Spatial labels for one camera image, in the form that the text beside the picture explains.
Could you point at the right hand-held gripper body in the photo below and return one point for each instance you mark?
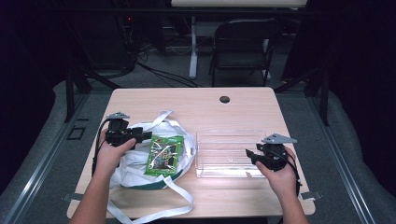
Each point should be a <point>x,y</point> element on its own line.
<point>274,157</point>

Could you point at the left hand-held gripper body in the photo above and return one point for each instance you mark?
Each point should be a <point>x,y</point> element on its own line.
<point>117,133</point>

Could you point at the person's right hand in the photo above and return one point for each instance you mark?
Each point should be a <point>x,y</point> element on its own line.
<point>281,180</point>

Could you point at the person's left hand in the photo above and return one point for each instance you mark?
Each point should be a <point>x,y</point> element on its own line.
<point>109,158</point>

